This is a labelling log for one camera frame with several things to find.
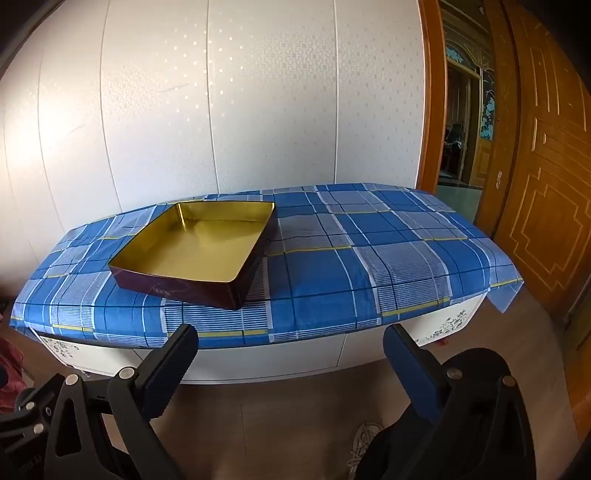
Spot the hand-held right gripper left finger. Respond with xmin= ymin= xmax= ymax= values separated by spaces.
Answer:
xmin=44 ymin=323 xmax=200 ymax=480

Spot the red cloth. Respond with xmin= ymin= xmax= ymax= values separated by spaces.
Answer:
xmin=0 ymin=339 xmax=24 ymax=411

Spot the carved wooden door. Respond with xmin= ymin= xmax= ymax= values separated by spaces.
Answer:
xmin=492 ymin=0 xmax=591 ymax=324

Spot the gold tin box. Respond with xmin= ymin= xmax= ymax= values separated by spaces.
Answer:
xmin=107 ymin=199 xmax=278 ymax=311

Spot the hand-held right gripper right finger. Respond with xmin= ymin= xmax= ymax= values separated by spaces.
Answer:
xmin=382 ymin=323 xmax=539 ymax=480

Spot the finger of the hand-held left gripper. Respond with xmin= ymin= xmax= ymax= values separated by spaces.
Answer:
xmin=0 ymin=387 xmax=58 ymax=446

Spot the wooden door frame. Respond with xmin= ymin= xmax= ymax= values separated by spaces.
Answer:
xmin=418 ymin=0 xmax=522 ymax=232

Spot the blue plaid tablecloth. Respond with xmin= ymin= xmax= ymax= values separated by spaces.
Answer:
xmin=9 ymin=183 xmax=525 ymax=349

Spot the white cabinet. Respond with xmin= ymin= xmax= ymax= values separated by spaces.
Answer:
xmin=34 ymin=286 xmax=490 ymax=386

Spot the white sneaker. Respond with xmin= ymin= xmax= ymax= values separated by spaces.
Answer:
xmin=347 ymin=421 xmax=385 ymax=474

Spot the wooden door with glass panel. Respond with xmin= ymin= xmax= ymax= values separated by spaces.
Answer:
xmin=445 ymin=41 xmax=499 ymax=185

